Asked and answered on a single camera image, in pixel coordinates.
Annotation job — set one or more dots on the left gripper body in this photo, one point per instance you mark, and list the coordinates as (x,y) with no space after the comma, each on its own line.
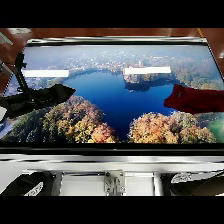
(53,95)

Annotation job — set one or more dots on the dark red T-shirt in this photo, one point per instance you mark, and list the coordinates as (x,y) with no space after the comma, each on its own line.
(196,100)

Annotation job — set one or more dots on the silver frame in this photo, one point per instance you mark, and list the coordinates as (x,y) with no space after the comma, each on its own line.
(100,165)

